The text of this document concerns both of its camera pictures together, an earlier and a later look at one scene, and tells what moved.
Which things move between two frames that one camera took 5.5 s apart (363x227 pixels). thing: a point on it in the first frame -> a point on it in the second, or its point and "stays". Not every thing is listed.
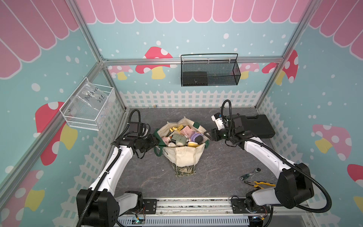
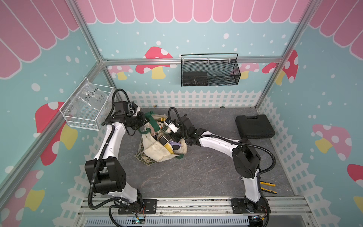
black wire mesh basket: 209,69 stays
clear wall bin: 90,106 stays
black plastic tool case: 260,126 stays
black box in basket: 194,78 stays
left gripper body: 147,143 -> 136,122
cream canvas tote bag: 183,160 -> 155,146
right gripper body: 222,134 -> 179,135
